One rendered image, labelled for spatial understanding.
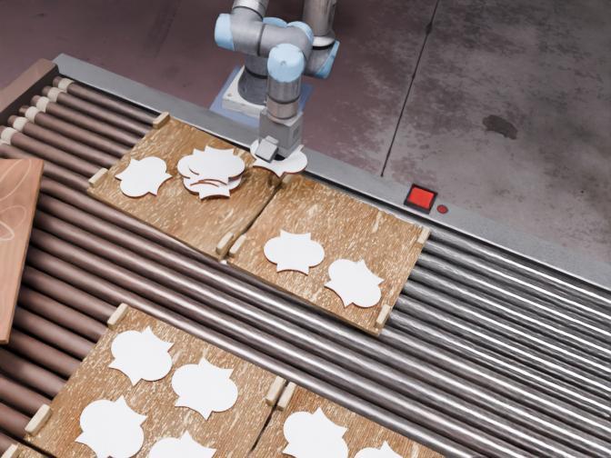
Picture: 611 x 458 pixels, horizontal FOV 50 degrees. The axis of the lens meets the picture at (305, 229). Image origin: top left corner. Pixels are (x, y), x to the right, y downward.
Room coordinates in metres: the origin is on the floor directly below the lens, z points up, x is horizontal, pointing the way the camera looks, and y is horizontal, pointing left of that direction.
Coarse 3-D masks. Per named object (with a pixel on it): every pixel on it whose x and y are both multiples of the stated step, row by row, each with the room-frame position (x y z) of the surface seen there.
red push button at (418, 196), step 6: (414, 192) 1.23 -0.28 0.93; (420, 192) 1.23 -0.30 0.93; (426, 192) 1.24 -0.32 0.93; (408, 198) 1.20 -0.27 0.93; (414, 198) 1.21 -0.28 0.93; (420, 198) 1.21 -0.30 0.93; (426, 198) 1.21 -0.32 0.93; (432, 198) 1.22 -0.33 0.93; (420, 204) 1.19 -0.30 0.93; (426, 204) 1.19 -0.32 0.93
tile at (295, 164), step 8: (256, 144) 1.17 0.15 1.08; (296, 152) 1.17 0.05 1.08; (256, 160) 1.12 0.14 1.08; (288, 160) 1.13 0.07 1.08; (296, 160) 1.14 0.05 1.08; (304, 160) 1.14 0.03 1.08; (264, 168) 1.10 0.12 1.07; (272, 168) 1.10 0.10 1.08; (280, 168) 1.10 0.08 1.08; (288, 168) 1.11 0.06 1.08; (296, 168) 1.11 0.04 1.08; (304, 168) 1.12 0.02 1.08; (280, 176) 1.08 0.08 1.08
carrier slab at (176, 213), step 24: (144, 144) 1.26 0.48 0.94; (168, 144) 1.27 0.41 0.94; (192, 144) 1.28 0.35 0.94; (216, 144) 1.30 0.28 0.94; (120, 168) 1.16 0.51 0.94; (168, 168) 1.18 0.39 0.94; (96, 192) 1.07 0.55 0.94; (120, 192) 1.08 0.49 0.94; (168, 192) 1.10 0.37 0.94; (240, 192) 1.14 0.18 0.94; (264, 192) 1.15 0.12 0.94; (144, 216) 1.01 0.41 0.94; (168, 216) 1.02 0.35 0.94; (192, 216) 1.03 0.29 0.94; (216, 216) 1.04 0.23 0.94; (240, 216) 1.05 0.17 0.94; (192, 240) 0.96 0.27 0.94; (216, 240) 0.97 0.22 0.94
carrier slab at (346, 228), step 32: (288, 192) 1.16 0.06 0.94; (320, 192) 1.18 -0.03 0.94; (256, 224) 1.03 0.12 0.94; (288, 224) 1.05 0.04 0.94; (320, 224) 1.06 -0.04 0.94; (352, 224) 1.08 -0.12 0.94; (384, 224) 1.09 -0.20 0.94; (256, 256) 0.93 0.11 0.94; (352, 256) 0.98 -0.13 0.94; (384, 256) 0.99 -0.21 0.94; (416, 256) 1.00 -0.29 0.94; (288, 288) 0.85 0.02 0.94; (320, 288) 0.87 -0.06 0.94; (384, 288) 0.89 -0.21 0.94; (352, 320) 0.79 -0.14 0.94
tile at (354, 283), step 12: (336, 264) 0.94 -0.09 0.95; (348, 264) 0.94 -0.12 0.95; (360, 264) 0.95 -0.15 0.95; (336, 276) 0.90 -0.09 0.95; (348, 276) 0.91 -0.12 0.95; (360, 276) 0.91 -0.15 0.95; (372, 276) 0.92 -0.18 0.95; (336, 288) 0.87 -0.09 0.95; (348, 288) 0.87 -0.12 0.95; (360, 288) 0.88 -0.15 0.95; (372, 288) 0.88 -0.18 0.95; (348, 300) 0.84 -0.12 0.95; (360, 300) 0.84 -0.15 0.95; (372, 300) 0.85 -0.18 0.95
